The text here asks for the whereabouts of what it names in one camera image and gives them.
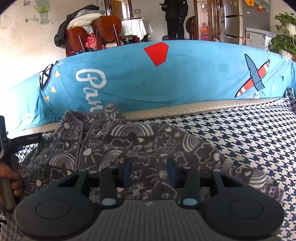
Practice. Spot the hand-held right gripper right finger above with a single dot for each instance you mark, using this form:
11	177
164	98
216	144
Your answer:
172	172

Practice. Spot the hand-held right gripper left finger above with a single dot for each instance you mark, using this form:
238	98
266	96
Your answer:
127	173

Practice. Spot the grey patterned fleece jacket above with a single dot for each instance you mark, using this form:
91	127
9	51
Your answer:
138	143

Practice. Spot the person's left hand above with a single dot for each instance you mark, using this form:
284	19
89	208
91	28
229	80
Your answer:
16	178

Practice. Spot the houndstooth bed cover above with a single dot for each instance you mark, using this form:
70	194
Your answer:
254	143

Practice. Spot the blue printed quilt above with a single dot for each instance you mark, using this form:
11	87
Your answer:
185	78

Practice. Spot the red floral cloth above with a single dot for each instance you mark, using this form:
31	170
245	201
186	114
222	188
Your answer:
92	41

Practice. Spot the pile of pale bedding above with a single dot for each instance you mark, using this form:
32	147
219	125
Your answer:
85	19

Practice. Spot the round dark chair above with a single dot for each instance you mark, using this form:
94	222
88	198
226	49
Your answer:
192	27

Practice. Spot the table with white cloth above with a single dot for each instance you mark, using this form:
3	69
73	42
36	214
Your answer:
135	27

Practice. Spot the white chest freezer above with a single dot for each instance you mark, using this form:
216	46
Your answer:
259	38

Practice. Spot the silver refrigerator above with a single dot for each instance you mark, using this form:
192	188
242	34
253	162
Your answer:
240	20

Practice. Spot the green potted plant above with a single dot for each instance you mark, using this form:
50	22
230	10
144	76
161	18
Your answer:
284	39

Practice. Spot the yellow fridge magnet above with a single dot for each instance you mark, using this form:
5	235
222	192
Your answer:
249	2

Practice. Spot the lavender pot wall decal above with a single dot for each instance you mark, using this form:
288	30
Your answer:
44	11

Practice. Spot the white wall switch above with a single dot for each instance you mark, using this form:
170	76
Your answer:
138	11

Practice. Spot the wooden door frame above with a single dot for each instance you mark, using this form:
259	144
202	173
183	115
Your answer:
115	9

